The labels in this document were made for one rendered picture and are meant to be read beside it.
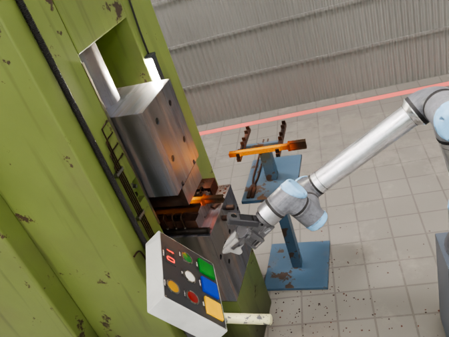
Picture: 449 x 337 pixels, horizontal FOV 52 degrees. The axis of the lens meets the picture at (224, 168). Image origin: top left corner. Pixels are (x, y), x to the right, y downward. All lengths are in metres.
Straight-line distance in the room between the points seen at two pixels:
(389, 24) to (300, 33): 0.82
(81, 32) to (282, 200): 0.94
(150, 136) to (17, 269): 0.79
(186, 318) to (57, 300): 0.83
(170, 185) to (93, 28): 0.68
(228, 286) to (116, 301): 0.53
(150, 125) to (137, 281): 0.65
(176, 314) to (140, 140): 0.69
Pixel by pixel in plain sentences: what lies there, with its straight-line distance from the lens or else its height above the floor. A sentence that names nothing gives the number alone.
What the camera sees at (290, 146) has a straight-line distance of 2.35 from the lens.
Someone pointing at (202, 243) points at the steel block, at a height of 0.87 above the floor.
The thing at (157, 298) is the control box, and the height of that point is 1.19.
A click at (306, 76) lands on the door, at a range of 4.83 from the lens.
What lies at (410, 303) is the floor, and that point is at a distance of 2.83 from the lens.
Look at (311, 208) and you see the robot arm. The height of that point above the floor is 1.15.
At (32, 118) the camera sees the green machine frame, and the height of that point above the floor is 1.73.
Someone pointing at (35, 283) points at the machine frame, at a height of 1.04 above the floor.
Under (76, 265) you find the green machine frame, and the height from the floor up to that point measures 1.04.
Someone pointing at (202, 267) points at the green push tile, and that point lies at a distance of 1.76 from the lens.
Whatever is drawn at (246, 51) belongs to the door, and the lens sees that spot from 4.74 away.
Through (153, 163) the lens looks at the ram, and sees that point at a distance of 1.88.
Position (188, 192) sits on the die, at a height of 1.11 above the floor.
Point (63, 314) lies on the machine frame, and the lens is 2.27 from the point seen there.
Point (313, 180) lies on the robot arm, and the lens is 1.77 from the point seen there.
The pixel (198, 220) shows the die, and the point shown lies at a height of 0.96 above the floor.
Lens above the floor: 2.20
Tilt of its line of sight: 31 degrees down
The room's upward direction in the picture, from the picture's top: 19 degrees counter-clockwise
